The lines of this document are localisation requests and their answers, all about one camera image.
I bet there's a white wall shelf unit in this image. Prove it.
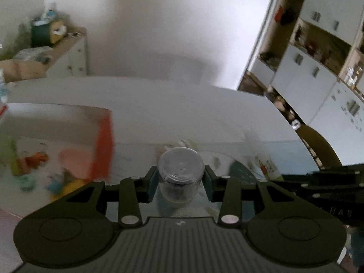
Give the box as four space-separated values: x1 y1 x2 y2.
247 0 364 137

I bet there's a brown cardboard box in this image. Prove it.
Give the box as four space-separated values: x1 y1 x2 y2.
0 58 49 83

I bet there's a clear plastic jar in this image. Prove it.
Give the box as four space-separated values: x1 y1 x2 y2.
157 147 205 204

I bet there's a green tissue box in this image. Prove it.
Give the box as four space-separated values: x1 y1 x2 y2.
31 20 67 47

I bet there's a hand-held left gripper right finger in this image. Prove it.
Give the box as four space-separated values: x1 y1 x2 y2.
203 165 302 228

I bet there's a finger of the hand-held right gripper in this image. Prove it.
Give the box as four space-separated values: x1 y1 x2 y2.
298 178 364 198
280 163 364 181

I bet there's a black hanging item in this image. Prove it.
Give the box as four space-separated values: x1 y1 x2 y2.
280 4 296 25

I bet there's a white orange printed tube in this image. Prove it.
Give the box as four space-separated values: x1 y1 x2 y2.
254 154 281 179

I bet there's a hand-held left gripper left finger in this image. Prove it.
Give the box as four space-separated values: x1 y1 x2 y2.
65 165 159 228

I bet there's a crumpled plastic bag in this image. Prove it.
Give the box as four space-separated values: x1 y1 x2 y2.
13 45 54 63

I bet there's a yellow toy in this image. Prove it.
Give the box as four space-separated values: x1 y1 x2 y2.
61 179 88 200

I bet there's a teal toy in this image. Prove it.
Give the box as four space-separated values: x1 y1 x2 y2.
18 175 37 191

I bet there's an orange white cardboard box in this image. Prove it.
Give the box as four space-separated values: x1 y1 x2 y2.
0 102 115 205

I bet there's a pink round toy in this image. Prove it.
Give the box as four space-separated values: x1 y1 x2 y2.
60 148 96 179

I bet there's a small orange toy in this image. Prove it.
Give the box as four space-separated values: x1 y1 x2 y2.
21 152 49 168

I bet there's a small plastic bottle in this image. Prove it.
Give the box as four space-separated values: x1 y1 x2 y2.
0 68 9 103

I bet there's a blue white toy figure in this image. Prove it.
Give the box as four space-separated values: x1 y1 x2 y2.
47 176 64 195

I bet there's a white sideboard with wooden top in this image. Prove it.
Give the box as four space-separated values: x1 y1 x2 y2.
43 27 88 77

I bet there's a green tube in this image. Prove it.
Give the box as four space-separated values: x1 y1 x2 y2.
0 139 19 177

